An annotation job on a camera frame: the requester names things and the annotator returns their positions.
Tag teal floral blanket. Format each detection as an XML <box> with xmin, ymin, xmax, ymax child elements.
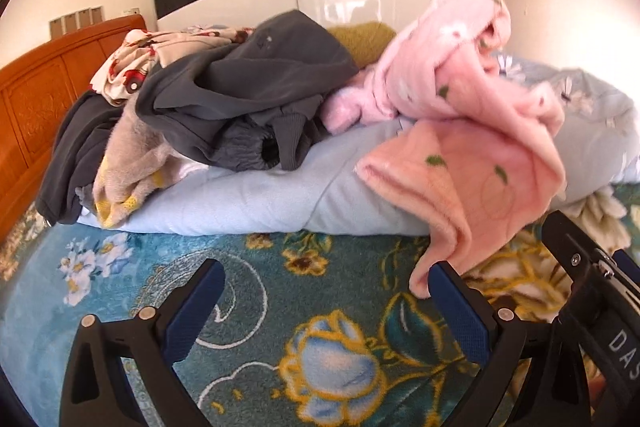
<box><xmin>0</xmin><ymin>179</ymin><xmax>640</xmax><ymax>427</ymax></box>

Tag orange wooden headboard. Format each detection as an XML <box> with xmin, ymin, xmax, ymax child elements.
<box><xmin>0</xmin><ymin>16</ymin><xmax>148</xmax><ymax>240</ymax></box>

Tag beige and yellow fleece garment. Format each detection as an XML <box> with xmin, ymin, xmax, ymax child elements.
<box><xmin>92</xmin><ymin>99</ymin><xmax>201</xmax><ymax>228</ymax></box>

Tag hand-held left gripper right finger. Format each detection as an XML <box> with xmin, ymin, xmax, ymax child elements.
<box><xmin>431</xmin><ymin>261</ymin><xmax>593</xmax><ymax>427</ymax></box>

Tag mustard yellow cloth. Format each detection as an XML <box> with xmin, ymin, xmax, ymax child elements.
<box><xmin>327</xmin><ymin>22</ymin><xmax>398</xmax><ymax>68</ymax></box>

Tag cream cloth with red print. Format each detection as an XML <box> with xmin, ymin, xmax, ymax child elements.
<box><xmin>90</xmin><ymin>24</ymin><xmax>256</xmax><ymax>105</ymax></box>

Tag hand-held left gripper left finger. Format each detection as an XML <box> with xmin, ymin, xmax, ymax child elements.
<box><xmin>59</xmin><ymin>258</ymin><xmax>226</xmax><ymax>427</ymax></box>

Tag wall switch panel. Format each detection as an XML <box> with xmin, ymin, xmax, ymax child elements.
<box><xmin>49</xmin><ymin>6</ymin><xmax>105</xmax><ymax>38</ymax></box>

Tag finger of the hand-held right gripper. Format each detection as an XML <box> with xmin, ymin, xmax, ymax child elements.
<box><xmin>541</xmin><ymin>210</ymin><xmax>608</xmax><ymax>288</ymax></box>

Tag dark grey sweatshirt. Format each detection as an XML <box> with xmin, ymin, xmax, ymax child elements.
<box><xmin>135</xmin><ymin>9</ymin><xmax>361</xmax><ymax>172</ymax></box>

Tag dark grey pants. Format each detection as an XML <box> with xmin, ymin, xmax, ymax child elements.
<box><xmin>36</xmin><ymin>89</ymin><xmax>126</xmax><ymax>225</ymax></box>

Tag light blue daisy quilt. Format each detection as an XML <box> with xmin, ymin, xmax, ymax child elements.
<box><xmin>77</xmin><ymin>24</ymin><xmax>640</xmax><ymax>238</ymax></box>

